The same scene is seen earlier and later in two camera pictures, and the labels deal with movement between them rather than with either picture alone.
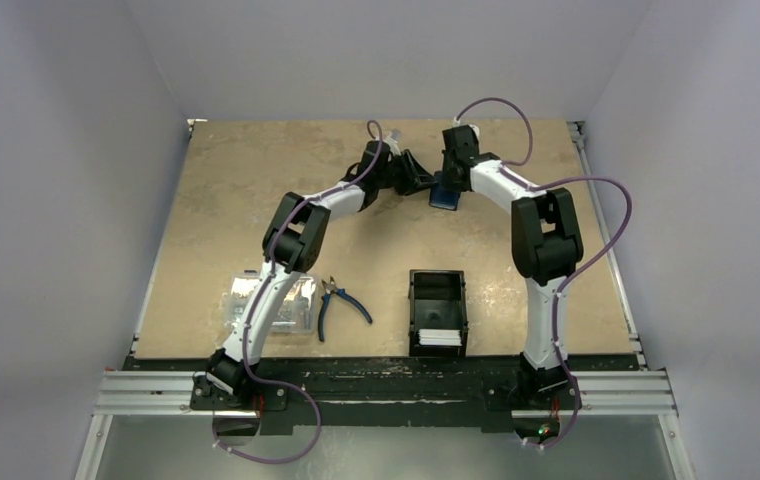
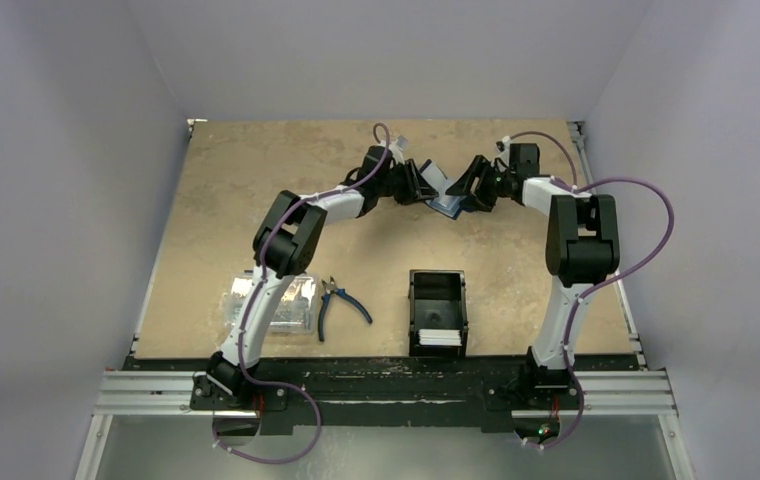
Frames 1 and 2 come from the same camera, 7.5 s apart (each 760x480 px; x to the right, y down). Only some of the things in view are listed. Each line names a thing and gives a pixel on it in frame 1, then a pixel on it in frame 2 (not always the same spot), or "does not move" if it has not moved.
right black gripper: x=451 y=177 to x=480 y=182
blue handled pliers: x=330 y=289 does not move
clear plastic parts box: x=295 y=311 does not move
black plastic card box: x=437 y=300 does not move
